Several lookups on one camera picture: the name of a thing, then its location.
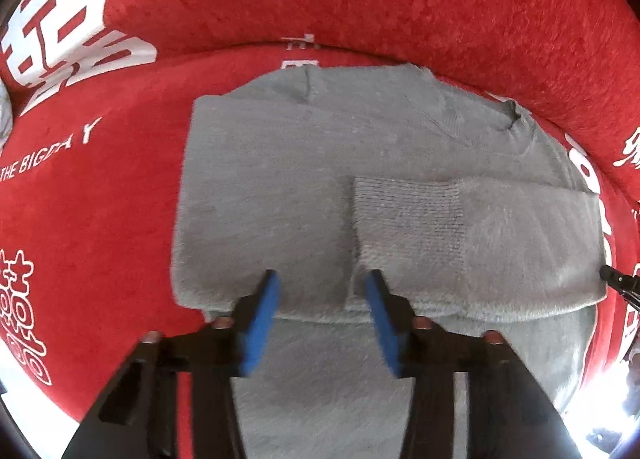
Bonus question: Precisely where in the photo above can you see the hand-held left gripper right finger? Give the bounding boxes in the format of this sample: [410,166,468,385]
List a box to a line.
[363,270,588,459]

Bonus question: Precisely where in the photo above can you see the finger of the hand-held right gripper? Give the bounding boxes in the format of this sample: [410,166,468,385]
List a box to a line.
[599,264,640,311]

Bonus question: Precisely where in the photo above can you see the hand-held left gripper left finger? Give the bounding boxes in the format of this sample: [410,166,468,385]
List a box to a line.
[62,269,280,459]

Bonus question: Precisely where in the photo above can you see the grey fuzzy sweater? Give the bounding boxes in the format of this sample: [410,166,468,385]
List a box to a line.
[170,62,613,459]

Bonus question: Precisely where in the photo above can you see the red printed blanket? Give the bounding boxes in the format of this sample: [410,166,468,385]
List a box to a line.
[0,0,640,459]

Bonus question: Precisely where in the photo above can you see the light grey cloth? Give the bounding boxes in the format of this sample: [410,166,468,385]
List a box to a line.
[0,79,14,152]

